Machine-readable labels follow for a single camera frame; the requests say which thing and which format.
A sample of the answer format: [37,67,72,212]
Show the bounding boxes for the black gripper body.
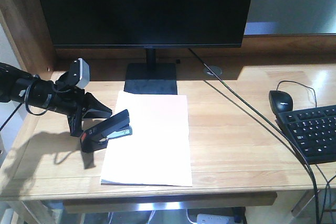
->
[47,88,87,115]

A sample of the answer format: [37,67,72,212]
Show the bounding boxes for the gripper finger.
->
[67,106,83,137]
[83,92,112,118]

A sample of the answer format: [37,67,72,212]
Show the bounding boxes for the black and orange stapler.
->
[80,109,132,153]

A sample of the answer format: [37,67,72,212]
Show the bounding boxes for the white paper sheet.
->
[100,91,192,187]

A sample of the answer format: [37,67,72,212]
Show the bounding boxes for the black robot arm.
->
[1,58,112,136]

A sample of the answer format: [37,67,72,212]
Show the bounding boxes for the wooden desk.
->
[0,0,336,224]

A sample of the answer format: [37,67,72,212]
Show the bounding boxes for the black computer monitor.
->
[40,0,251,94]

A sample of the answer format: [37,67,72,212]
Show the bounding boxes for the white power strip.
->
[186,209,234,224]

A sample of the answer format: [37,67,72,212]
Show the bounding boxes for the black computer mouse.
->
[268,90,293,114]

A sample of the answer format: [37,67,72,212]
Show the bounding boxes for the black keyboard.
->
[276,105,335,164]

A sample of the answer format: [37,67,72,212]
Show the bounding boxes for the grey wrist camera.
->
[56,58,90,91]

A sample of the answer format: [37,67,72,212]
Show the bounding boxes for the grey desk cable grommet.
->
[203,66,223,77]

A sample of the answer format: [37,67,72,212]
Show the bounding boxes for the black monitor cable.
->
[187,48,321,224]

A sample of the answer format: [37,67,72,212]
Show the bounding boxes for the thin black mouse cable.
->
[276,80,318,108]

